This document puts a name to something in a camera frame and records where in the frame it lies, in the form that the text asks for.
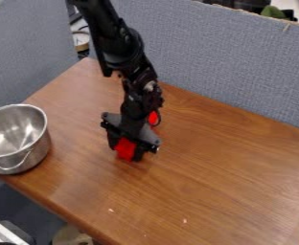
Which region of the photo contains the green object behind partition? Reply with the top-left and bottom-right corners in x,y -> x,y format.
261,6 -> 286,19

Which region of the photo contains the round wooden clock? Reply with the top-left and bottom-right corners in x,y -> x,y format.
74,31 -> 90,52

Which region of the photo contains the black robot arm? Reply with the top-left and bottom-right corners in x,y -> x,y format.
72,0 -> 165,162

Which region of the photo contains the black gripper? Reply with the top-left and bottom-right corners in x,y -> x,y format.
102,106 -> 162,162

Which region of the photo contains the stainless steel pot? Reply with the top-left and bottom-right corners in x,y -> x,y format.
0,104 -> 51,175

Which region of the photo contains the white grey equipment corner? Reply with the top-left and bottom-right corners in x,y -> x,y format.
0,220 -> 38,245

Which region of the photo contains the grey fabric partition panel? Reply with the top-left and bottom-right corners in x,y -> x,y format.
110,0 -> 299,127

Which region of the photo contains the red plastic block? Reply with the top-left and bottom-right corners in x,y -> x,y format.
114,111 -> 162,162

